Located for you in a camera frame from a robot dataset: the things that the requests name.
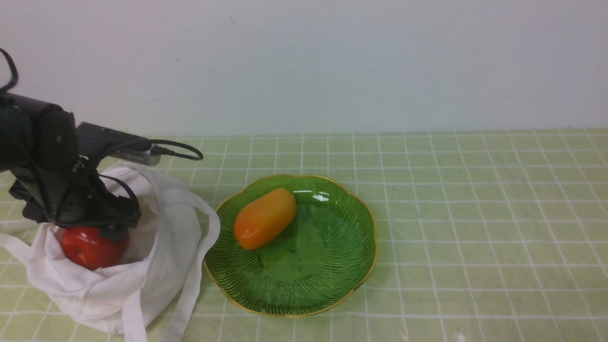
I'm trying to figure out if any black camera cable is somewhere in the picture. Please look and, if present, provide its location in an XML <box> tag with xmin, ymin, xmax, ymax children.
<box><xmin>81</xmin><ymin>139</ymin><xmax>204</xmax><ymax>200</ymax></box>

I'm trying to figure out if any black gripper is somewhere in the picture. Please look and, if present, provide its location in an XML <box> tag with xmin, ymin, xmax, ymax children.
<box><xmin>9</xmin><ymin>157</ymin><xmax>141</xmax><ymax>243</ymax></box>

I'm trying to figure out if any red apple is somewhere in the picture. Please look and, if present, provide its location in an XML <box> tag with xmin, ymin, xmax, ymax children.
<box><xmin>60</xmin><ymin>227</ymin><xmax>130</xmax><ymax>271</ymax></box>

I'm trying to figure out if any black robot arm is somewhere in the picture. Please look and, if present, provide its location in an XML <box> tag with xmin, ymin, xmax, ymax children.
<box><xmin>0</xmin><ymin>95</ymin><xmax>141</xmax><ymax>242</ymax></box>

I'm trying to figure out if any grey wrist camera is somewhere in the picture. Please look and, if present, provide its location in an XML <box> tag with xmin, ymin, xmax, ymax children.
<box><xmin>76</xmin><ymin>123</ymin><xmax>161</xmax><ymax>166</ymax></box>

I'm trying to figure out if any orange mango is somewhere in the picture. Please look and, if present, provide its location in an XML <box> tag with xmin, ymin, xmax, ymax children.
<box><xmin>234</xmin><ymin>188</ymin><xmax>297</xmax><ymax>250</ymax></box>

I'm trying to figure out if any green checkered tablecloth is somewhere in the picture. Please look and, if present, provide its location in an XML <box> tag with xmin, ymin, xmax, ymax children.
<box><xmin>0</xmin><ymin>129</ymin><xmax>608</xmax><ymax>342</ymax></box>

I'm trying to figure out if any white cloth tote bag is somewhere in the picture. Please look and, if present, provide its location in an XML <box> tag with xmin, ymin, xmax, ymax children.
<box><xmin>1</xmin><ymin>162</ymin><xmax>221</xmax><ymax>342</ymax></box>

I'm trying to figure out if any green glass plate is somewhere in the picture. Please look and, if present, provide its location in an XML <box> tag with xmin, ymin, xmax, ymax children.
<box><xmin>204</xmin><ymin>174</ymin><xmax>379</xmax><ymax>317</ymax></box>

